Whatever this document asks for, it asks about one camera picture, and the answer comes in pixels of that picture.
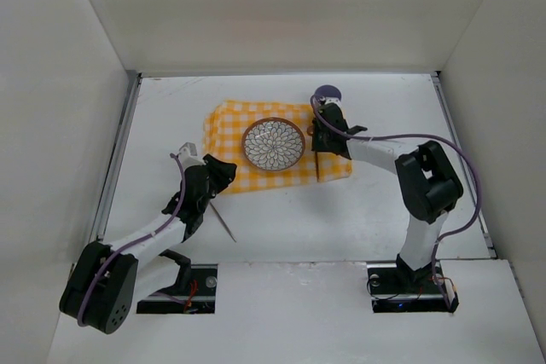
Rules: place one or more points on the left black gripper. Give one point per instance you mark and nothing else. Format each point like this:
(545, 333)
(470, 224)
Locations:
(212, 187)

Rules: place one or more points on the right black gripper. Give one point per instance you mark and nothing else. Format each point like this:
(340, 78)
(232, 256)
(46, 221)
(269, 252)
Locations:
(322, 140)

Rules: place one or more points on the copper coloured spoon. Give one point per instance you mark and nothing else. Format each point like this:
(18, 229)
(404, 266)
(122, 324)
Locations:
(318, 165)

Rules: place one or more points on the silver metal fork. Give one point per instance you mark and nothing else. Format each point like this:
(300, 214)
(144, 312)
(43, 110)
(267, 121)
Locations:
(223, 222)

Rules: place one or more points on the lilac plastic cup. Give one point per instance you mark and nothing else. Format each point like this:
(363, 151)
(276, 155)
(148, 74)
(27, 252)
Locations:
(328, 91)

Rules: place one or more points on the floral patterned ceramic plate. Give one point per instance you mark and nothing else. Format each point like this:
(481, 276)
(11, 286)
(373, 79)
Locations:
(273, 144)

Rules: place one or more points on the yellow white checkered napkin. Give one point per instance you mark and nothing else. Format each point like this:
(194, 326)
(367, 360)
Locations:
(224, 128)

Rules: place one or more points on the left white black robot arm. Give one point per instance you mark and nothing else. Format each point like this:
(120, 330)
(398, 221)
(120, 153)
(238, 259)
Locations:
(109, 278)

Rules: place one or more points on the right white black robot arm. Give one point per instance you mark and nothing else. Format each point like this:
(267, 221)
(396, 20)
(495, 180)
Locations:
(427, 180)

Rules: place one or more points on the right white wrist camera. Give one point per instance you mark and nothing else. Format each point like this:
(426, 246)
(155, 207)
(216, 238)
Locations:
(325, 100)

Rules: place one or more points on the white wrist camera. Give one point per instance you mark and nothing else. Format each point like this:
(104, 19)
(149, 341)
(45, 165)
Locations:
(188, 155)
(325, 100)

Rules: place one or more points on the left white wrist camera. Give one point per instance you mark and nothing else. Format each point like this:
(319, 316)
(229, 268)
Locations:
(188, 155)

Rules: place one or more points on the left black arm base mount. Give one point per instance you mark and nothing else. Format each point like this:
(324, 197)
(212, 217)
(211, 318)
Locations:
(171, 284)

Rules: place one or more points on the left aluminium table rail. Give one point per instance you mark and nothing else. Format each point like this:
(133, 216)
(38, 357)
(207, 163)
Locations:
(98, 227)

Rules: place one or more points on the aluminium table rail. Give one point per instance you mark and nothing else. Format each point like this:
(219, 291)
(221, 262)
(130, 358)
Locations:
(98, 227)
(470, 183)

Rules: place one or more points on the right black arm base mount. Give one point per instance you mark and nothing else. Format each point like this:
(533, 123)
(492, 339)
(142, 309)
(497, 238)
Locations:
(391, 291)

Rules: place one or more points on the right aluminium table rail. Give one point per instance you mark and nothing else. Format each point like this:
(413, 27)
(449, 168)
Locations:
(470, 183)

